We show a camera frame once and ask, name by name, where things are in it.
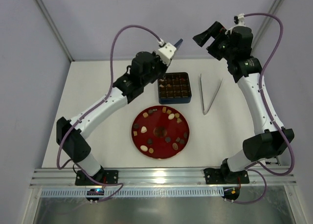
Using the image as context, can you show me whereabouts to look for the dark flower chocolate left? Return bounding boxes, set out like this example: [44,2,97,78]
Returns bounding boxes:
[133,123,139,129]

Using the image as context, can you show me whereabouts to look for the brown oval chocolate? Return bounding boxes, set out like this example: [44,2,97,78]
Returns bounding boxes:
[172,143,178,150]

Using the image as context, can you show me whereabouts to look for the dark cone chocolate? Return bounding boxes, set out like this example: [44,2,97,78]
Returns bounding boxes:
[147,138,153,144]

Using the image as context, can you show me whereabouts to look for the base plate black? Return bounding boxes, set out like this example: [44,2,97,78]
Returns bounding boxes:
[203,168,250,184]
[75,168,118,186]

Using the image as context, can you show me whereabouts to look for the blue tin lid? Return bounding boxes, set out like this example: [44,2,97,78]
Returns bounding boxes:
[174,39,183,50]

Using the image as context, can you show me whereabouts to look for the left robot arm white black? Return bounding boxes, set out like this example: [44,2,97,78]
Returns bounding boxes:
[56,48,175,185]

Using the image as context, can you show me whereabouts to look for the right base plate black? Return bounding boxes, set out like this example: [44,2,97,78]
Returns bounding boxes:
[203,168,250,184]

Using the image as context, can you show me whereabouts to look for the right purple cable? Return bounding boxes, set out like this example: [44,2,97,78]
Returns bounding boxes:
[234,12,295,204]

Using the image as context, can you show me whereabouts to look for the white slotted cable duct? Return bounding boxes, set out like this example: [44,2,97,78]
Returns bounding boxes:
[40,186,224,198]

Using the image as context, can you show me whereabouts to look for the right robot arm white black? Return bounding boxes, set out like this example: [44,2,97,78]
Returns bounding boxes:
[193,22,294,183]

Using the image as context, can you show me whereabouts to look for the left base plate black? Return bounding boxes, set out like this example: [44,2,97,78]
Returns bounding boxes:
[75,168,118,186]

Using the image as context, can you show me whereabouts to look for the metal tongs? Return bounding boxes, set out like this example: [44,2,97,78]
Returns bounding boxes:
[199,73,223,115]

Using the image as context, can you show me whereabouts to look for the white shell chocolate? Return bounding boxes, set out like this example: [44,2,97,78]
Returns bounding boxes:
[141,126,147,133]

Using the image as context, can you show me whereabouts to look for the aluminium mounting rail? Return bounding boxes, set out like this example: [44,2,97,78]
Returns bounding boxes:
[29,166,297,188]

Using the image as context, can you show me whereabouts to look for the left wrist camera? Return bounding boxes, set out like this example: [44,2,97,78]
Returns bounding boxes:
[156,43,177,67]

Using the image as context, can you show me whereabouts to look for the blue chocolate box with tray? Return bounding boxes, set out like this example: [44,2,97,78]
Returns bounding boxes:
[157,72,192,105]

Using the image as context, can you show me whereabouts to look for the white swirl oval chocolate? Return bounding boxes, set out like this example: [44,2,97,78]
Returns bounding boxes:
[140,145,148,152]

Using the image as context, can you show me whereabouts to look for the red round plate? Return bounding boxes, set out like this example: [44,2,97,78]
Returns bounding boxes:
[131,105,190,159]

